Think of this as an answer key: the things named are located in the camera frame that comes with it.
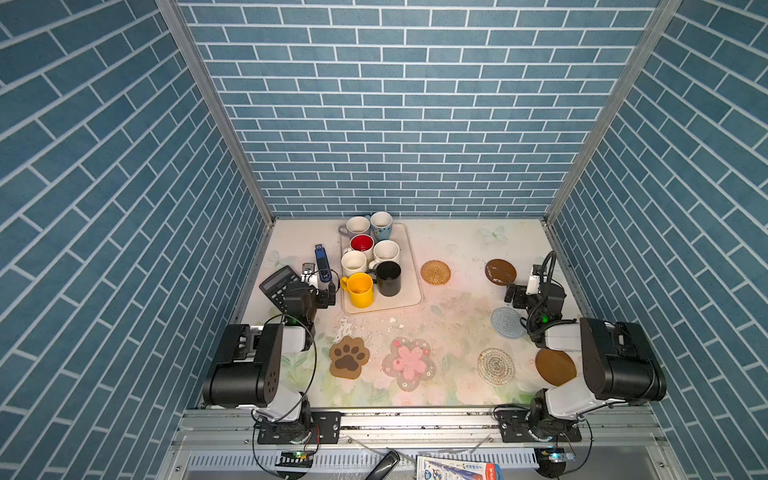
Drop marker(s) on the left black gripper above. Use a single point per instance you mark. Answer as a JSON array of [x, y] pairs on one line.
[[325, 294]]

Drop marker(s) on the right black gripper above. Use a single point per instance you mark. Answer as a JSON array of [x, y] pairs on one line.
[[519, 294]]

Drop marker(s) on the blue grey woven coaster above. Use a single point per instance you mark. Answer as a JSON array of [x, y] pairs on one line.
[[507, 323]]

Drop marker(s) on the dark brown wooden coaster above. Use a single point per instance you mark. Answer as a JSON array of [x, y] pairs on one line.
[[500, 272]]

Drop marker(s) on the brown cork round coaster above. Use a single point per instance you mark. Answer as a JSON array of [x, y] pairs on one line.
[[555, 367]]

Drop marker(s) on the brown paw print coaster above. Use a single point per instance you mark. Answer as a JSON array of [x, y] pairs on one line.
[[348, 357]]

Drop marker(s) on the black mug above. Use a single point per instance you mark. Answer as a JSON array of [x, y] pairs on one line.
[[387, 276]]

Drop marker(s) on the pink flower coaster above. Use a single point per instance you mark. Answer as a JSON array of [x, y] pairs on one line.
[[409, 363]]

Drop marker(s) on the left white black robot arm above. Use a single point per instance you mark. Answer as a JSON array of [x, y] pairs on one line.
[[245, 371]]

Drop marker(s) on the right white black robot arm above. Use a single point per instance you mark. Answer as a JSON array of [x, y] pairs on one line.
[[618, 362]]

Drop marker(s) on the black calculator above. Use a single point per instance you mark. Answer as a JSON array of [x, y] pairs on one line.
[[275, 286]]

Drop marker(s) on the blue stapler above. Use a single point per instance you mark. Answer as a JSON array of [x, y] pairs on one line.
[[324, 272]]

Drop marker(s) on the yellow mug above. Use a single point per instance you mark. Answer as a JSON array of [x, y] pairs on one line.
[[360, 288]]

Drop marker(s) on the cream white mug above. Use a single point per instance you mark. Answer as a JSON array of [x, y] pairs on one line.
[[353, 262]]

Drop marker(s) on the beige serving tray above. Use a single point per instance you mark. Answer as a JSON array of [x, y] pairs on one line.
[[410, 293]]

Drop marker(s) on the red inside mug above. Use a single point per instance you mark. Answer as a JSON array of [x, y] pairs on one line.
[[363, 243]]

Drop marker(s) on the white speckled mug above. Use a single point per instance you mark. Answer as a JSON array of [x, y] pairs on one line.
[[385, 251]]

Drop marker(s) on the light blue floral mug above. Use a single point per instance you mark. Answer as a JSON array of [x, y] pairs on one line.
[[381, 225]]

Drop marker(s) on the green circuit board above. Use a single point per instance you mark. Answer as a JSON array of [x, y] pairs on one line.
[[295, 459]]

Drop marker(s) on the black handheld device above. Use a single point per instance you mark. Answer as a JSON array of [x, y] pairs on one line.
[[383, 468]]

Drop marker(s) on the blue white printed package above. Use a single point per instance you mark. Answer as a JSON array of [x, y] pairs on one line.
[[429, 468]]

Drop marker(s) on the white mug grey handle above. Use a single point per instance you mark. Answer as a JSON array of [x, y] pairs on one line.
[[354, 226]]

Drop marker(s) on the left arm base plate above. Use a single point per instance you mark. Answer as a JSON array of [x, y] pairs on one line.
[[312, 427]]

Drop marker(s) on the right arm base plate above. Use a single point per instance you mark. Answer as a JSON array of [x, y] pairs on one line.
[[520, 426]]

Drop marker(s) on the aluminium front rail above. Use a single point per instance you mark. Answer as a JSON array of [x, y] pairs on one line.
[[619, 443]]

